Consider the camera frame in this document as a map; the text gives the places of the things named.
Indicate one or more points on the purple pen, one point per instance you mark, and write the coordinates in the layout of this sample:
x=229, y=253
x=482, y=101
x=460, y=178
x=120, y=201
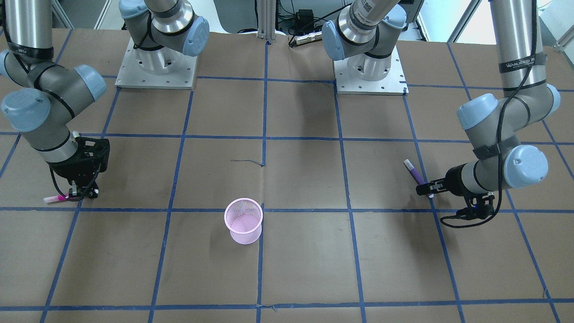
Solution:
x=413, y=172

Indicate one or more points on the pink mesh cup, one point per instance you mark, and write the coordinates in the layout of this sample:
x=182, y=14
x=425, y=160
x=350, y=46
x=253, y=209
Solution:
x=243, y=217

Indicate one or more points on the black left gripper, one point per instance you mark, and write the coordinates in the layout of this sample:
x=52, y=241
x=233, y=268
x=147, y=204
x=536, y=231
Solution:
x=455, y=178

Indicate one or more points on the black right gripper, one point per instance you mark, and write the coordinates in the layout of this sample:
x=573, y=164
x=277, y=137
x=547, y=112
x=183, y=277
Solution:
x=67, y=169

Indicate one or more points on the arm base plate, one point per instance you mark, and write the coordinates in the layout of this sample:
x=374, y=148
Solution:
x=161, y=69
x=363, y=75

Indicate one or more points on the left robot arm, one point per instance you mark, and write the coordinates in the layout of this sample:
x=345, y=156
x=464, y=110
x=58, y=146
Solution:
x=369, y=29

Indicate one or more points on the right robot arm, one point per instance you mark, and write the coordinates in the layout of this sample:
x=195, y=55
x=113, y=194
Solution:
x=162, y=31

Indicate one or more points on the pink pen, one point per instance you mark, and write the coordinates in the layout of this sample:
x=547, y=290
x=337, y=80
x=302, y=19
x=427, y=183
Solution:
x=58, y=198

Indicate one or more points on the aluminium frame post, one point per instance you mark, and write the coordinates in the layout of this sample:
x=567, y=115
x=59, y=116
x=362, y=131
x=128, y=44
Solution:
x=266, y=20

